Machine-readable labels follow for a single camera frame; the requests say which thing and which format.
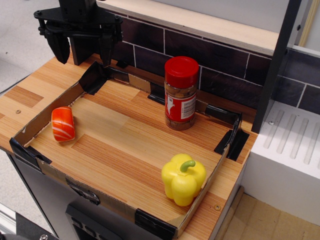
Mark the black shelf post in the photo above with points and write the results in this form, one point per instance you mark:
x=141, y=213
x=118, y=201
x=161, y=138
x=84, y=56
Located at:
x=285, y=33
x=82, y=49

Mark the black left shelf post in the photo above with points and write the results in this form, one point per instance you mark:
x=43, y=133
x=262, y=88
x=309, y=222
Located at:
x=82, y=49

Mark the light wooden shelf board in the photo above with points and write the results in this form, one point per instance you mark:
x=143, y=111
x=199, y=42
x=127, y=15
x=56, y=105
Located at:
x=213, y=28

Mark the yellow toy bell pepper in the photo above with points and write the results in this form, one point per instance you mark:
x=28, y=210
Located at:
x=183, y=178

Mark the white drainboard sink unit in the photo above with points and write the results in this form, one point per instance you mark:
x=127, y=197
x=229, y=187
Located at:
x=283, y=168

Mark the black right shelf post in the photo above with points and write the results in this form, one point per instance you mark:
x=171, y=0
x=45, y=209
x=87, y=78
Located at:
x=285, y=33

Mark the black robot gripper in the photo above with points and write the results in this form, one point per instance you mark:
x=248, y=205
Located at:
x=82, y=19

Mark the orange salmon sushi toy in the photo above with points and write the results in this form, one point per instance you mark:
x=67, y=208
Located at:
x=62, y=124

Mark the red-capped basil spice bottle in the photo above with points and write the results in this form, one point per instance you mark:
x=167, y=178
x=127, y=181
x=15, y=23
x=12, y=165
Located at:
x=180, y=85

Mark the dark cabinet front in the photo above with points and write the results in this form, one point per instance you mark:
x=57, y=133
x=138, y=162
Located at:
x=53, y=194

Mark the taped cardboard fence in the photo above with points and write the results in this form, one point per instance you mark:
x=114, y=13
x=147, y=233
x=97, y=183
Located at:
x=122, y=143

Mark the black oven control panel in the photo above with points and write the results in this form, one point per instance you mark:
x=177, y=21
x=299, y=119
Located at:
x=85, y=227

